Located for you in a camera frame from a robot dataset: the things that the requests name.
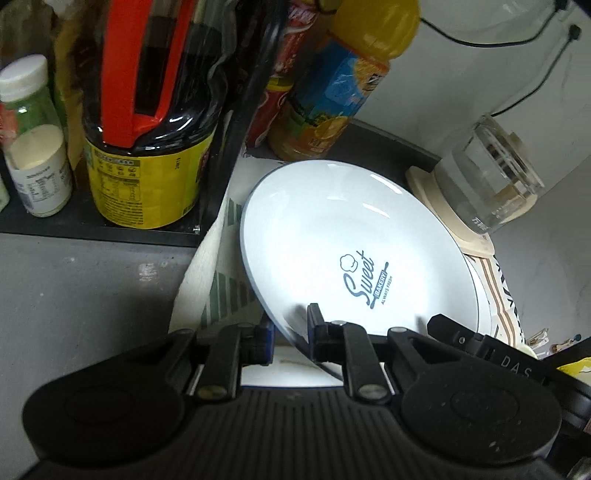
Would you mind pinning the glass electric kettle cream handle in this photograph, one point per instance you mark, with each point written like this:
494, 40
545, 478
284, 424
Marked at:
487, 178

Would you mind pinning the orange juice plastic bottle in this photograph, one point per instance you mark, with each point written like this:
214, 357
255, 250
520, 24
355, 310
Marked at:
351, 61

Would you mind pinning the white-capped seasoning jar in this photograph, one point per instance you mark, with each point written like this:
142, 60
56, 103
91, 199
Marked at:
32, 137

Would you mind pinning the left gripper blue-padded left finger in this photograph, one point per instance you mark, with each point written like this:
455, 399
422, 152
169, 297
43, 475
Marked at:
234, 348

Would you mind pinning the large soy sauce bottle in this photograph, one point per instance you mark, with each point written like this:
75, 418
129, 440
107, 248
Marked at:
170, 89

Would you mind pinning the black metal storage rack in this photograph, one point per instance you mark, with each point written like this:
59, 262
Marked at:
59, 30

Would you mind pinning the white plate with blue rim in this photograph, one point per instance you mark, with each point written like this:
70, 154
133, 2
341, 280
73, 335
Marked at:
358, 245

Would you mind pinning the cream kettle heating base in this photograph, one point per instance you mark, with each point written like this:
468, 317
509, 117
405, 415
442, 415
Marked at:
424, 186

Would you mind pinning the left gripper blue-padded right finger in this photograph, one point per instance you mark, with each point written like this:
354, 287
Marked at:
348, 346

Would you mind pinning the patterned white table cloth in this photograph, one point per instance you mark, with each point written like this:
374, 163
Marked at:
216, 290

